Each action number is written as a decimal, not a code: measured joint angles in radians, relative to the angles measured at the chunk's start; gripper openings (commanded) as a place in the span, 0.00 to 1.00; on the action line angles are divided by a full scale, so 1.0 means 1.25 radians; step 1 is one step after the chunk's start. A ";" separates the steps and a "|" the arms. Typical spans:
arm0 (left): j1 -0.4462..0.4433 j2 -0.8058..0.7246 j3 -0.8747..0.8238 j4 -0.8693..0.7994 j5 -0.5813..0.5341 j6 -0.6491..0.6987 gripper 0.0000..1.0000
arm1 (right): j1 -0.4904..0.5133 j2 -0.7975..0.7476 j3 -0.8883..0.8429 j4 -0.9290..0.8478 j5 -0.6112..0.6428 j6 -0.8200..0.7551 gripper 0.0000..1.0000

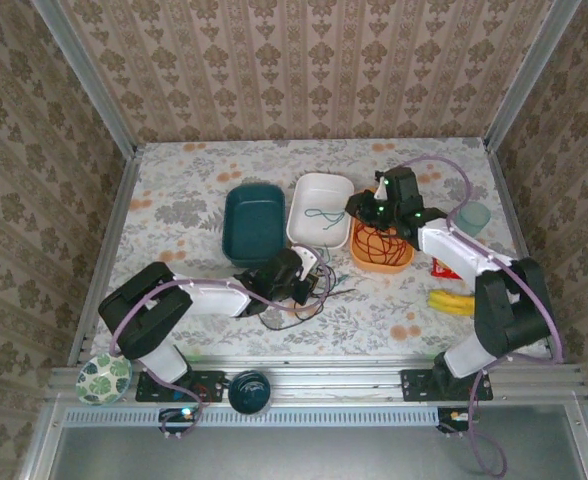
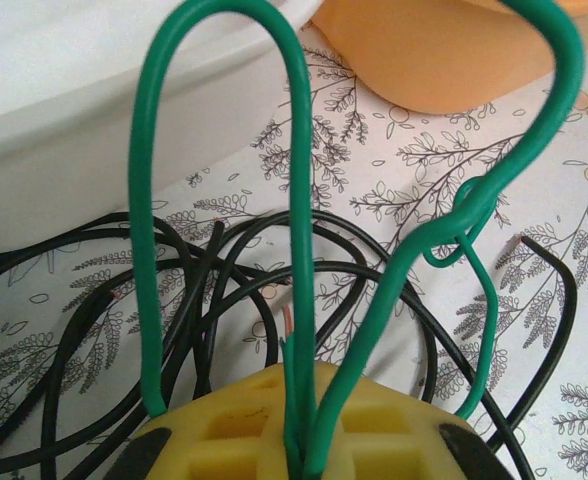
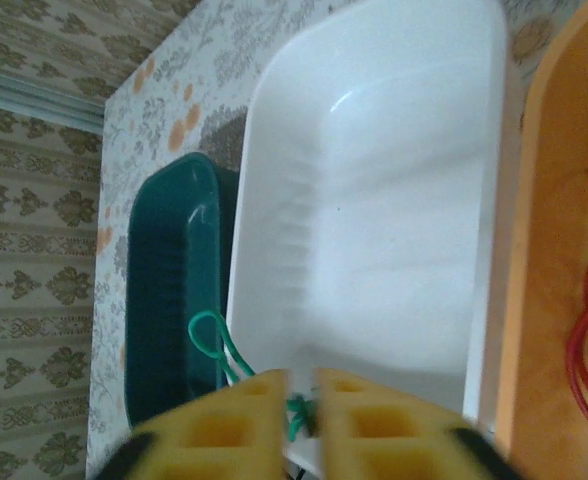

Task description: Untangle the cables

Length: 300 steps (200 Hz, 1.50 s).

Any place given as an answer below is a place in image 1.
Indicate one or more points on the red snack packet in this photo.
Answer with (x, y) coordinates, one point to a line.
(444, 271)

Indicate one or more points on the small controller board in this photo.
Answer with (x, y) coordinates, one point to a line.
(179, 417)
(456, 419)

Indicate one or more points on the translucent teal cup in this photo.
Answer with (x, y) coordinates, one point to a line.
(475, 220)

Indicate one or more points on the leaf pattern bowl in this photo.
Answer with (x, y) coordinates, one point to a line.
(101, 380)

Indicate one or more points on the white plastic tray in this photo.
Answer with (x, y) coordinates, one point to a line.
(319, 192)

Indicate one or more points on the grey metal panel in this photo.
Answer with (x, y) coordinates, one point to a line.
(299, 455)

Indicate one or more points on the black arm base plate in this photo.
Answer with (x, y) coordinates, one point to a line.
(209, 387)
(419, 385)

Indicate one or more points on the aluminium frame post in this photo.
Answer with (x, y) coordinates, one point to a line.
(91, 80)
(529, 75)

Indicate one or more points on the yellow banana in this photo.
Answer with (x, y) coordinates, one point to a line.
(451, 302)

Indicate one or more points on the floral patterned tablecloth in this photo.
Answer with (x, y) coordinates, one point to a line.
(199, 200)

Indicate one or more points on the teal plastic tray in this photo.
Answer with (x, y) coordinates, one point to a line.
(254, 220)

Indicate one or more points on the aluminium front rail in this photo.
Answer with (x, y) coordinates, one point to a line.
(334, 380)

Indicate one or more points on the dark blue bowl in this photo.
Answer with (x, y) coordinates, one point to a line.
(249, 392)

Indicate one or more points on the aluminium side rail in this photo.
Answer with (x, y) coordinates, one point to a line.
(105, 250)

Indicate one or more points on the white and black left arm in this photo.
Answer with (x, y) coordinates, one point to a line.
(149, 310)

